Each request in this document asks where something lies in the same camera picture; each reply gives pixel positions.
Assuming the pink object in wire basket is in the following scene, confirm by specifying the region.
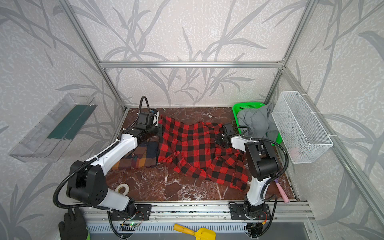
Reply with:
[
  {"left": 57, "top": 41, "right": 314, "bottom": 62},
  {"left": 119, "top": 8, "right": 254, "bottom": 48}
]
[{"left": 289, "top": 147, "right": 301, "bottom": 161}]

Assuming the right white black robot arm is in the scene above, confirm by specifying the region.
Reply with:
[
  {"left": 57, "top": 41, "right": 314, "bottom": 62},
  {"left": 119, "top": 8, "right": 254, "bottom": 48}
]
[{"left": 216, "top": 124, "right": 290, "bottom": 209}]

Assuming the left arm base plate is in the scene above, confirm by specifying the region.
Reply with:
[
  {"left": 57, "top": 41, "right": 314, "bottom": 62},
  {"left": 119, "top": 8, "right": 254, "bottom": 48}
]
[{"left": 111, "top": 204, "right": 152, "bottom": 221}]

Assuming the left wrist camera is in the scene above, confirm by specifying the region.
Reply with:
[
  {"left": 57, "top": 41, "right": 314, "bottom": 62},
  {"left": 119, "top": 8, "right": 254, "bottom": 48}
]
[{"left": 150, "top": 109, "right": 160, "bottom": 127}]

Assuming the yellow toy shovel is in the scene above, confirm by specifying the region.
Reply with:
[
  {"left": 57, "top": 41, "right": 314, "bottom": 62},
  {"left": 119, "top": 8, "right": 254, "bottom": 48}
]
[{"left": 173, "top": 224, "right": 216, "bottom": 240}]

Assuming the purple pink toy fork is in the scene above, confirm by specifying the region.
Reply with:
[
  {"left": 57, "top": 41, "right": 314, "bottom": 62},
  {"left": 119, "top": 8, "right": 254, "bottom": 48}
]
[{"left": 274, "top": 179, "right": 290, "bottom": 204}]

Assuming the black glove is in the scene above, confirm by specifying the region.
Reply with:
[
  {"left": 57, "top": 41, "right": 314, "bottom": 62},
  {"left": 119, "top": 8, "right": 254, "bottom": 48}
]
[{"left": 58, "top": 208, "right": 89, "bottom": 240}]

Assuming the aluminium front rail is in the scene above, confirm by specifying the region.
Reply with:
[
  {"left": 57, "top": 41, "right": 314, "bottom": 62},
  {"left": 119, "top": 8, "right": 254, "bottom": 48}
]
[{"left": 80, "top": 200, "right": 316, "bottom": 224}]

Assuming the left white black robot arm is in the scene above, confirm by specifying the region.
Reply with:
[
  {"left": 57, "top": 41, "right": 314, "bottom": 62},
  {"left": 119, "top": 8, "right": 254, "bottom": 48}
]
[{"left": 53, "top": 108, "right": 162, "bottom": 216}]

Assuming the folded brown plaid shirt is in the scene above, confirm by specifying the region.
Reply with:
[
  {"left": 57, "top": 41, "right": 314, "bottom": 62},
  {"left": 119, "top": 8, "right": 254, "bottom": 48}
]
[{"left": 112, "top": 136, "right": 160, "bottom": 170}]

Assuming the white tape roll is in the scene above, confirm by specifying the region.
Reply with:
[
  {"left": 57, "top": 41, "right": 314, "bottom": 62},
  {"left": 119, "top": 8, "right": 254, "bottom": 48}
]
[{"left": 115, "top": 184, "right": 130, "bottom": 195}]

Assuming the green plastic basket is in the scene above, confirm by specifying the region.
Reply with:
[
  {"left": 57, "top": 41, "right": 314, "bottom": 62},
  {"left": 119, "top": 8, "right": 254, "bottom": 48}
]
[{"left": 232, "top": 102, "right": 283, "bottom": 145}]

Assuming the clear plastic wall tray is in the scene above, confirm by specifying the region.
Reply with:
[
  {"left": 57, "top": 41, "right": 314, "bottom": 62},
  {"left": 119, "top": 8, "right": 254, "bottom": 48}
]
[{"left": 9, "top": 94, "right": 98, "bottom": 163}]

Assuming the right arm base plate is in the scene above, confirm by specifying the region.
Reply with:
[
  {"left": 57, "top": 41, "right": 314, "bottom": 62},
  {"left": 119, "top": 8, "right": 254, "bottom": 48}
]
[{"left": 228, "top": 202, "right": 271, "bottom": 221}]

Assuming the white wire mesh basket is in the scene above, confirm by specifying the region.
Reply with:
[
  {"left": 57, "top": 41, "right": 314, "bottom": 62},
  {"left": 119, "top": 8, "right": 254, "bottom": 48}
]
[{"left": 272, "top": 91, "right": 334, "bottom": 164}]

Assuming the grey long sleeve shirt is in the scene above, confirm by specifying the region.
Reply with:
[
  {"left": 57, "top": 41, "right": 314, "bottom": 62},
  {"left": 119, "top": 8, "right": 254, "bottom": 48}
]
[{"left": 236, "top": 102, "right": 280, "bottom": 142}]

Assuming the red black plaid shirt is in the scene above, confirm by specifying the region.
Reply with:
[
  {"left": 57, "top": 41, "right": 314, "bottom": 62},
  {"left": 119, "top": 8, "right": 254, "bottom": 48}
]
[{"left": 158, "top": 116, "right": 249, "bottom": 191}]

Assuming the aluminium frame crossbar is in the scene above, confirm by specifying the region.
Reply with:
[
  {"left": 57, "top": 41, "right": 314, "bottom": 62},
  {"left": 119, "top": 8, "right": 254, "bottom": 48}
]
[{"left": 99, "top": 61, "right": 283, "bottom": 68}]

